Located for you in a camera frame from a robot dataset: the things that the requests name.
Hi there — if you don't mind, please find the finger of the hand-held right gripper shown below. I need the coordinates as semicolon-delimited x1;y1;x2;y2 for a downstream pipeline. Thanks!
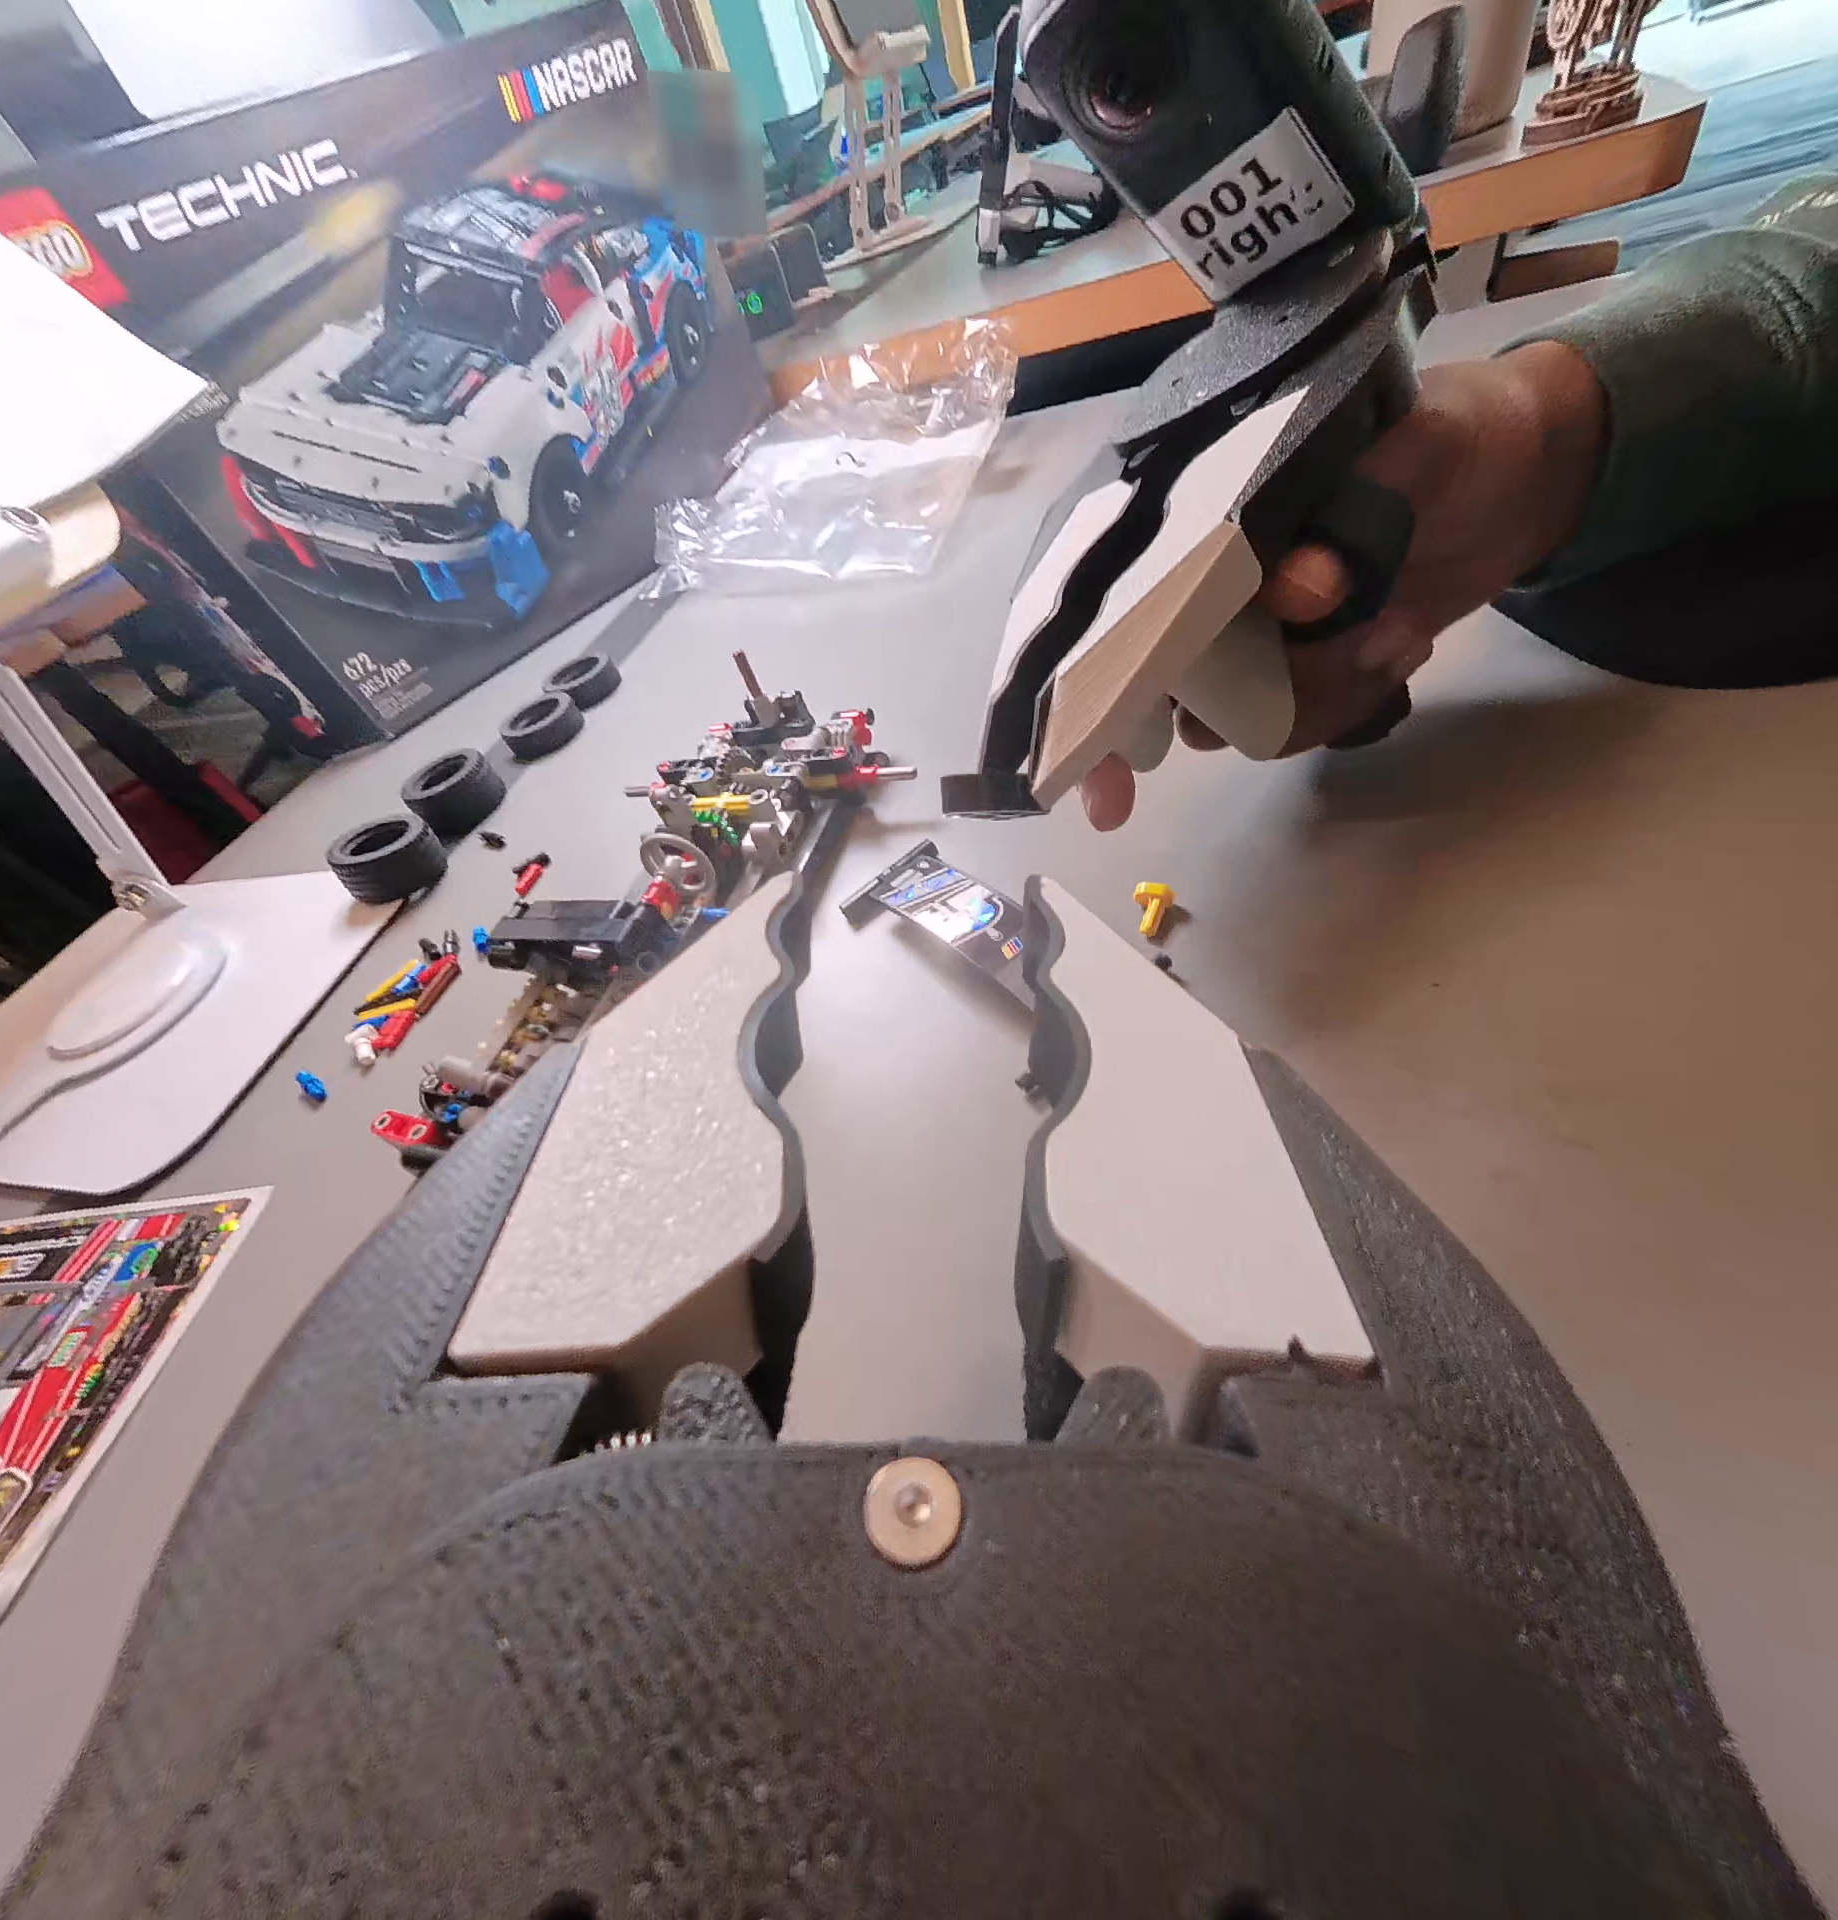
1008;393;1312;813
984;478;1122;783

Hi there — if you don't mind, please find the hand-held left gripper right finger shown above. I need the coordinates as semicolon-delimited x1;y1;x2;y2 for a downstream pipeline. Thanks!
1015;874;1377;1433

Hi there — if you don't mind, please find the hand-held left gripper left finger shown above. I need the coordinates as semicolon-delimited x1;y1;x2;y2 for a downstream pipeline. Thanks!
445;872;819;1397

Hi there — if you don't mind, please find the black holographic curved lego panel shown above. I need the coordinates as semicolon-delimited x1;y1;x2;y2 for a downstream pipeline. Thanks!
839;843;1055;1103

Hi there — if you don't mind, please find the person's right forearm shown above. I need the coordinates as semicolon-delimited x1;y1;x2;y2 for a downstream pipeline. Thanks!
1495;171;1838;602

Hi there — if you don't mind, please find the pile of small lego pins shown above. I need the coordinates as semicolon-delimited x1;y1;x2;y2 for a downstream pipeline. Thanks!
348;927;462;1069

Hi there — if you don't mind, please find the lego car chassis assembly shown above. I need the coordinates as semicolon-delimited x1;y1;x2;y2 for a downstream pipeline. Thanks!
371;647;922;1175

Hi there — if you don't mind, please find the lego set box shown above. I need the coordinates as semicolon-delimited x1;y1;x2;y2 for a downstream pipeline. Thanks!
0;0;784;753

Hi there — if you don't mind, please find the lego instruction booklet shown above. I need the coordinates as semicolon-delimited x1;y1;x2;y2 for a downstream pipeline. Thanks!
0;201;227;519

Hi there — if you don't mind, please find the person's right hand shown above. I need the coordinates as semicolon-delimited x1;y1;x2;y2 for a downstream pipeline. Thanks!
1085;342;1612;833

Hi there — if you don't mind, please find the empty clear plastic bag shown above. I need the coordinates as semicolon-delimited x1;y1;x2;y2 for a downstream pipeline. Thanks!
652;322;1017;593

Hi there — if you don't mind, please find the wooden gear model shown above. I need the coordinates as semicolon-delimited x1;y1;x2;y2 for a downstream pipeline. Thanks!
1520;0;1663;153

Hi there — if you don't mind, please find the white book stand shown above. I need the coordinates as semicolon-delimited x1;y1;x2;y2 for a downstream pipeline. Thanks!
0;487;412;1202

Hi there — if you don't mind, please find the dark cloth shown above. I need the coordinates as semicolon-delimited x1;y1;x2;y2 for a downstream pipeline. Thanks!
1488;577;1838;694

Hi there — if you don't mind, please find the wooden frame stand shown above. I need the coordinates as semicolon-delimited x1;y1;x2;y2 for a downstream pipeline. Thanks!
803;0;953;259

